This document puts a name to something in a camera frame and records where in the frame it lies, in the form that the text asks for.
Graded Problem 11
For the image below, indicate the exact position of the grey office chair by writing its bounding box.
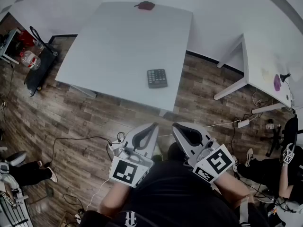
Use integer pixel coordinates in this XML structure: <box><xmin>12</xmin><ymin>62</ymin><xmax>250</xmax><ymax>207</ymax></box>
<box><xmin>0</xmin><ymin>150</ymin><xmax>27</xmax><ymax>175</ymax></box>

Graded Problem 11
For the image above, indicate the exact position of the small clear bottle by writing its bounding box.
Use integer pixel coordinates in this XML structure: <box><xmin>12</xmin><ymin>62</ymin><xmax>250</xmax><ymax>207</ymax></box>
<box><xmin>33</xmin><ymin>39</ymin><xmax>45</xmax><ymax>51</ymax></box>

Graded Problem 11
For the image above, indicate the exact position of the black platform cart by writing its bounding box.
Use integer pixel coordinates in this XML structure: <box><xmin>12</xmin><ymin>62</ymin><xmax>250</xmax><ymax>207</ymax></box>
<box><xmin>24</xmin><ymin>26</ymin><xmax>59</xmax><ymax>97</ymax></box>

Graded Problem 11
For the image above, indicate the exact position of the large clear water jug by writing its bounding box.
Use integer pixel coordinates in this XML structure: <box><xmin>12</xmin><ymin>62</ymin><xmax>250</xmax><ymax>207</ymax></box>
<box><xmin>20</xmin><ymin>50</ymin><xmax>42</xmax><ymax>70</ymax></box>

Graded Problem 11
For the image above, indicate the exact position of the black calculator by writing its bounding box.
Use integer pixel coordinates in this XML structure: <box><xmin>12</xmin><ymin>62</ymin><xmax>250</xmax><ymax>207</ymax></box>
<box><xmin>147</xmin><ymin>69</ymin><xmax>168</xmax><ymax>89</ymax></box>

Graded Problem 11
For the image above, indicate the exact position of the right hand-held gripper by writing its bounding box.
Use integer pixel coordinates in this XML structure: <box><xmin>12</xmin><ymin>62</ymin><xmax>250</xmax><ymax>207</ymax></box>
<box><xmin>172</xmin><ymin>122</ymin><xmax>236</xmax><ymax>183</ymax></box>

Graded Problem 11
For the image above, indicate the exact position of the person's right forearm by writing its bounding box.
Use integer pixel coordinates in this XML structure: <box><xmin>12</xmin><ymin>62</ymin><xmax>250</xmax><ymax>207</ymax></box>
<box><xmin>213</xmin><ymin>171</ymin><xmax>250</xmax><ymax>210</ymax></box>

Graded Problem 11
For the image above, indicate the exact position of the small white table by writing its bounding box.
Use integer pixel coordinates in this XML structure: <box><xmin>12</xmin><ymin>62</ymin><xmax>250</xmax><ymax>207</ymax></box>
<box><xmin>0</xmin><ymin>27</ymin><xmax>22</xmax><ymax>65</ymax></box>

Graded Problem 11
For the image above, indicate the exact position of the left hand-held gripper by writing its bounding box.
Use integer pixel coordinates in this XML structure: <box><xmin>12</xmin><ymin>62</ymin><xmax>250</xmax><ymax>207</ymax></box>
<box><xmin>109</xmin><ymin>122</ymin><xmax>160</xmax><ymax>188</ymax></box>

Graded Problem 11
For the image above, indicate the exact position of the red pouch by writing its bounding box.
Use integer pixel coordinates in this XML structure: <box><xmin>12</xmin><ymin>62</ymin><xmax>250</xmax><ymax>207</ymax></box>
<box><xmin>134</xmin><ymin>1</ymin><xmax>155</xmax><ymax>10</ymax></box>

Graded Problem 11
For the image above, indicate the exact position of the black floor cable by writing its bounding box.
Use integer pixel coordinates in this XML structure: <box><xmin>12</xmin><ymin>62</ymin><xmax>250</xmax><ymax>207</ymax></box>
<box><xmin>51</xmin><ymin>136</ymin><xmax>114</xmax><ymax>165</ymax></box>

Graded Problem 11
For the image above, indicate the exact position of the red box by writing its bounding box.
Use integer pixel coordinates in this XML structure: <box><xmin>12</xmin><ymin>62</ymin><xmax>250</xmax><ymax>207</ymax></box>
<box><xmin>18</xmin><ymin>31</ymin><xmax>36</xmax><ymax>47</ymax></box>

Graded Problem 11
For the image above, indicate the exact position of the purple object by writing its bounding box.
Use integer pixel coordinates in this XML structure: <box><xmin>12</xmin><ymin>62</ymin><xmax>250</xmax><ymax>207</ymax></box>
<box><xmin>273</xmin><ymin>74</ymin><xmax>282</xmax><ymax>92</ymax></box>

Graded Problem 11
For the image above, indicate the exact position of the white metal rack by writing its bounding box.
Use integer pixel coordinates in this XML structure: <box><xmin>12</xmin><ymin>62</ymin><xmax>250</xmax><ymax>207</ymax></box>
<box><xmin>0</xmin><ymin>174</ymin><xmax>31</xmax><ymax>227</ymax></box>

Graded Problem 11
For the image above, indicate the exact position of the black office chair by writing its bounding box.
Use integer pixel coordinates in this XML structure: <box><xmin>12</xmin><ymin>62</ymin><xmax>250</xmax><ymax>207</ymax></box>
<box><xmin>260</xmin><ymin>117</ymin><xmax>299</xmax><ymax>157</ymax></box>

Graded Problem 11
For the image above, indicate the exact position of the white desk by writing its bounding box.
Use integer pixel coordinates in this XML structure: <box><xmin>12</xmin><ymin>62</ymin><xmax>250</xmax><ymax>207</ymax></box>
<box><xmin>214</xmin><ymin>33</ymin><xmax>303</xmax><ymax>114</ymax></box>

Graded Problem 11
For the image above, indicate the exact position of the white floor cable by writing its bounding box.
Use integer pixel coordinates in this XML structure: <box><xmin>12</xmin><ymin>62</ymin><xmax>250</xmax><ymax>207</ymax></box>
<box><xmin>86</xmin><ymin>176</ymin><xmax>112</xmax><ymax>211</ymax></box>

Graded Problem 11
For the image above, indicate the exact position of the person's black clothing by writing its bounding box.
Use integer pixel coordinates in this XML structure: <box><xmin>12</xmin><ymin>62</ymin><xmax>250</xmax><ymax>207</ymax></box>
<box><xmin>80</xmin><ymin>142</ymin><xmax>270</xmax><ymax>227</ymax></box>

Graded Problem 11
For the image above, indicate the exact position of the person's left forearm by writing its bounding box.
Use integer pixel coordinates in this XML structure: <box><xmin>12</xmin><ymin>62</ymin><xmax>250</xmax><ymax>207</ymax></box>
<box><xmin>99</xmin><ymin>181</ymin><xmax>133</xmax><ymax>218</ymax></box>

